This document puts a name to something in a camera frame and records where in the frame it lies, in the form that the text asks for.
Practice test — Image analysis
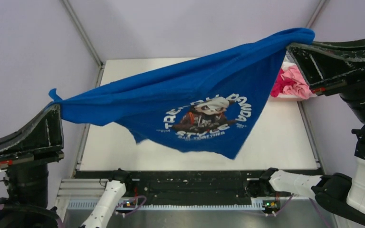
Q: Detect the blue panda print t-shirt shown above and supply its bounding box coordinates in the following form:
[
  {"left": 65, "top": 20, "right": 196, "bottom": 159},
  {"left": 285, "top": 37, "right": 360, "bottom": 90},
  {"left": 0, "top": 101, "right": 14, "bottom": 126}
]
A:
[{"left": 49, "top": 28, "right": 315, "bottom": 159}]

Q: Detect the aluminium frame rail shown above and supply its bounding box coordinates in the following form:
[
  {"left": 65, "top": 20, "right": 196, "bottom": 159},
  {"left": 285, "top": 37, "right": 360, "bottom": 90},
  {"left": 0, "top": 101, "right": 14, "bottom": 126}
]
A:
[{"left": 56, "top": 178, "right": 342, "bottom": 211}]

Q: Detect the white t-shirt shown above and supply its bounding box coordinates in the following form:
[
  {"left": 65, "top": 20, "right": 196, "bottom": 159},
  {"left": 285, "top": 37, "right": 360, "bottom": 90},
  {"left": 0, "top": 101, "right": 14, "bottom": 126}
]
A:
[{"left": 281, "top": 61, "right": 296, "bottom": 71}]

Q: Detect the white plastic laundry basket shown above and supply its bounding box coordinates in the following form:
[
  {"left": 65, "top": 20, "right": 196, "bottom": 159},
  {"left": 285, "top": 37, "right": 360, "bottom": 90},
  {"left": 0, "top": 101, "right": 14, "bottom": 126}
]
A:
[{"left": 270, "top": 58, "right": 316, "bottom": 101}]

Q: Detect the magenta t-shirt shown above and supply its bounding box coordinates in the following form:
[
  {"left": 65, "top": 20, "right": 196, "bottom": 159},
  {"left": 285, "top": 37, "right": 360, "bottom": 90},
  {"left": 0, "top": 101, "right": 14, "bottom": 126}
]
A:
[{"left": 270, "top": 69, "right": 296, "bottom": 97}]

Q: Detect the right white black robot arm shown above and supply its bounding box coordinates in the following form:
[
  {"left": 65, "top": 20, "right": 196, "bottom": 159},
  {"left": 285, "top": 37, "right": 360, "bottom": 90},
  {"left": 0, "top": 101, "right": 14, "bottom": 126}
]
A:
[{"left": 259, "top": 39, "right": 365, "bottom": 226}]

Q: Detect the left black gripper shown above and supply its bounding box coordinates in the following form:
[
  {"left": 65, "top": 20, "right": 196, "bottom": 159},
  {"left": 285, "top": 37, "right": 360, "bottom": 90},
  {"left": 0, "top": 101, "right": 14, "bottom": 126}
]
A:
[{"left": 0, "top": 98, "right": 66, "bottom": 214}]

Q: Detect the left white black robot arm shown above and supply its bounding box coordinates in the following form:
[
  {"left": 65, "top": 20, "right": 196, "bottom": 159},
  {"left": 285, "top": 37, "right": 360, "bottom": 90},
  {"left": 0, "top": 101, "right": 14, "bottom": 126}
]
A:
[{"left": 0, "top": 104, "right": 64, "bottom": 228}]

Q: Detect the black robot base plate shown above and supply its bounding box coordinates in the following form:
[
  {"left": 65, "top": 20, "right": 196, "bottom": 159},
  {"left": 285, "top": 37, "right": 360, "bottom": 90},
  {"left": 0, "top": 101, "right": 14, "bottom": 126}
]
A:
[{"left": 100, "top": 170, "right": 297, "bottom": 207}]

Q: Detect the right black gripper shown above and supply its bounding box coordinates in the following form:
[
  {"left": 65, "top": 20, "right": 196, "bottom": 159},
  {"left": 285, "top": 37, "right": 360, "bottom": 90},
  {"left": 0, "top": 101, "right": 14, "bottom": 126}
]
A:
[{"left": 281, "top": 33, "right": 365, "bottom": 125}]

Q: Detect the light pink t-shirt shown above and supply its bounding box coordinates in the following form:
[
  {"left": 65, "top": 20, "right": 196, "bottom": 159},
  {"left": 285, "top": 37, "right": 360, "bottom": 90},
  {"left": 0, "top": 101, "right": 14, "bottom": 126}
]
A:
[{"left": 281, "top": 65, "right": 313, "bottom": 100}]

